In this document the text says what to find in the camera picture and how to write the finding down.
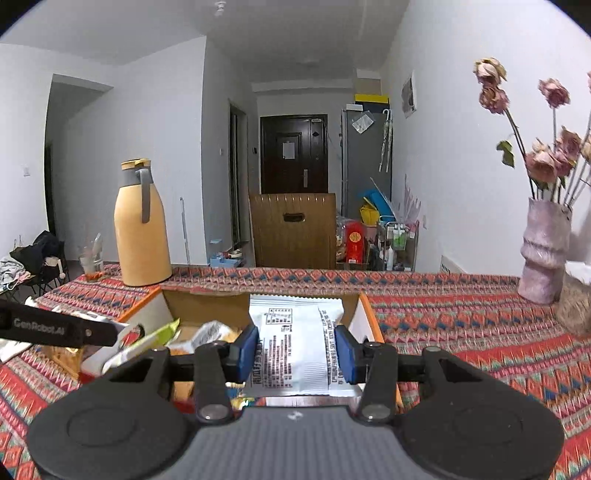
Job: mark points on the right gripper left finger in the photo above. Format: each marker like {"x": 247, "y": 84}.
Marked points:
{"x": 211, "y": 366}

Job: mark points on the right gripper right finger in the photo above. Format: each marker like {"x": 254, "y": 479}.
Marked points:
{"x": 380, "y": 368}

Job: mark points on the green white nut bar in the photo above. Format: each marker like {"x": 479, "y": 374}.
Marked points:
{"x": 158, "y": 338}

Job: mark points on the white printed snack packet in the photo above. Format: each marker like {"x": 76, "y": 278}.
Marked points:
{"x": 296, "y": 354}

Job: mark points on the red cardboard snack box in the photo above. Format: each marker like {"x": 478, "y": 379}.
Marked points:
{"x": 232, "y": 309}

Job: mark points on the white silver snack packet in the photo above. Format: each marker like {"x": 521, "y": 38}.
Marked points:
{"x": 203, "y": 336}

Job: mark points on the black folding chair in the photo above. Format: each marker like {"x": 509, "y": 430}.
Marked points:
{"x": 45, "y": 262}

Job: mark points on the glass cup with drink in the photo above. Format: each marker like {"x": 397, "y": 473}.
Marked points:
{"x": 91, "y": 259}

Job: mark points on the patterned red tablecloth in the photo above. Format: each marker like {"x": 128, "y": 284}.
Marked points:
{"x": 480, "y": 318}

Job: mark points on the yellow thermos jug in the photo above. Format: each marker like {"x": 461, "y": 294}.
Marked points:
{"x": 140, "y": 228}

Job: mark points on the brown cardboard box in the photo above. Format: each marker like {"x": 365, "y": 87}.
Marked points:
{"x": 297, "y": 231}

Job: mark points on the pink ceramic vase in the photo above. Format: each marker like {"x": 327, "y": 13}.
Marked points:
{"x": 546, "y": 242}

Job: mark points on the grey refrigerator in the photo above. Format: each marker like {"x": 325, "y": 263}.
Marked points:
{"x": 363, "y": 167}

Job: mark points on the dark entrance door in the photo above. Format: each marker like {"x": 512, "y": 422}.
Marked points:
{"x": 294, "y": 155}

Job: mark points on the wire basket cart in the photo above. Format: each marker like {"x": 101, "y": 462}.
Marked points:
{"x": 398, "y": 245}

